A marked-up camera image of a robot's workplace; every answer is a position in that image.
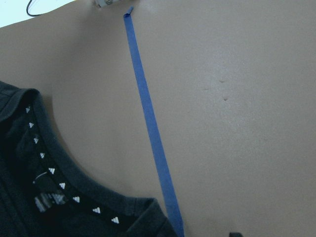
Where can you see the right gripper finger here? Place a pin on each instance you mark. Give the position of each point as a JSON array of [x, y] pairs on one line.
[[234, 234]]

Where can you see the black graphic t-shirt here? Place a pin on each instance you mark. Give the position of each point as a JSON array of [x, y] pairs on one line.
[[44, 194]]

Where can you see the aluminium frame post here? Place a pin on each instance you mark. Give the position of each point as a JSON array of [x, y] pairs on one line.
[[105, 3]]

